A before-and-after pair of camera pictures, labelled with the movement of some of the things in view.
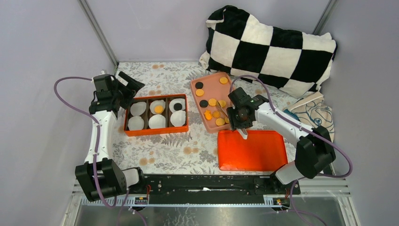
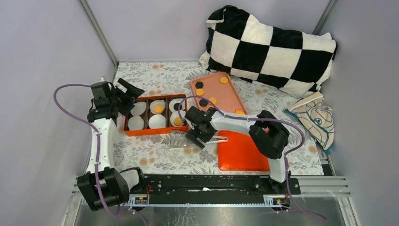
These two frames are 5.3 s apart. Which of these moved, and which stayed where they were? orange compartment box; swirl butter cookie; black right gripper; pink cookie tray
Moved: swirl butter cookie; black right gripper
Stayed: pink cookie tray; orange compartment box
